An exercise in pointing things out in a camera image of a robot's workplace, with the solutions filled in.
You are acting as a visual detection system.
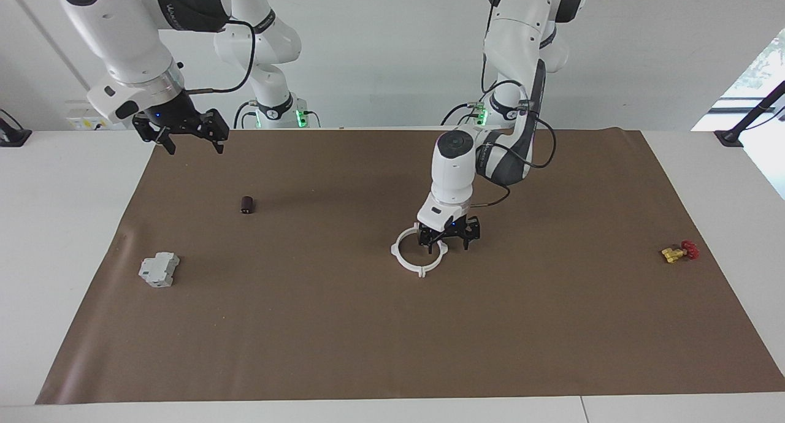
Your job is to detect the white half-ring pipe clamp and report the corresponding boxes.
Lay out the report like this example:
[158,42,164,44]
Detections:
[419,239,449,278]
[390,224,425,278]

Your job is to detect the brown paper table mat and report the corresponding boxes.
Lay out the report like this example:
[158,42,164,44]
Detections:
[35,127,785,405]

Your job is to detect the grey circuit breaker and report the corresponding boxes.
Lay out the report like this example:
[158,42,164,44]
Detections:
[138,252,181,288]

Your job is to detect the black right base cable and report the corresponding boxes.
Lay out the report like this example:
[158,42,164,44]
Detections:
[233,101,258,129]

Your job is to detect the black base cable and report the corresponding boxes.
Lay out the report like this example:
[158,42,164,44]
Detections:
[440,92,491,127]
[233,101,258,129]

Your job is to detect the white wall power strip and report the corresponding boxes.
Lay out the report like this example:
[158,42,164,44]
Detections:
[66,101,121,131]

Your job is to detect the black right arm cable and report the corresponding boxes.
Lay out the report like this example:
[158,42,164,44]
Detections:
[184,18,256,95]

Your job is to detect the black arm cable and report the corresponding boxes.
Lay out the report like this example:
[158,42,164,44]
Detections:
[472,80,557,208]
[184,18,256,95]

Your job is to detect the black left base cable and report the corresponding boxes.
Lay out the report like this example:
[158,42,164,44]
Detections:
[440,92,491,127]

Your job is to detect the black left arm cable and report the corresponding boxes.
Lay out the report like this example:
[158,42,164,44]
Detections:
[472,80,557,208]

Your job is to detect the black table mount bracket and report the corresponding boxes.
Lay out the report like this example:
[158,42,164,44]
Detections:
[0,109,33,148]

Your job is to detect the brass valve red handle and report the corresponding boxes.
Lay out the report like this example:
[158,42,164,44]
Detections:
[661,240,700,265]

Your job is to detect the black camera stand clamp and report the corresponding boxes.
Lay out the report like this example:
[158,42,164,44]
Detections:
[714,80,785,148]

